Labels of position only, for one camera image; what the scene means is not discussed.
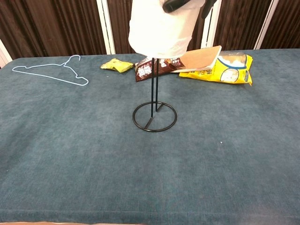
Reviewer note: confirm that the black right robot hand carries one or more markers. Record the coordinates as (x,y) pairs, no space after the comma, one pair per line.
(174,4)

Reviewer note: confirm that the white paper towel roll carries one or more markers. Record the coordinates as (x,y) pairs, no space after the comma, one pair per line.
(159,28)

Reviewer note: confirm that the black metal paper holder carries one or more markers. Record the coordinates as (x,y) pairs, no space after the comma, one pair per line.
(154,93)

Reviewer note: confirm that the brown snack bag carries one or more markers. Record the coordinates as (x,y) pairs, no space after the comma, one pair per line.
(145,70)

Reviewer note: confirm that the small yellow-green snack packet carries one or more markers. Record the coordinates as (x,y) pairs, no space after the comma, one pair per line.
(117,65)

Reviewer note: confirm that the yellow plastic food bag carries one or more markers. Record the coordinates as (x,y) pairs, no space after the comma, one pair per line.
(225,71)

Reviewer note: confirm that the brown curtain folding screen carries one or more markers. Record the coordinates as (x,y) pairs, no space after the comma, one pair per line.
(65,23)

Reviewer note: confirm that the blue-green table cloth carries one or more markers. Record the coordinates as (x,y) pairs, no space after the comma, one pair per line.
(93,152)

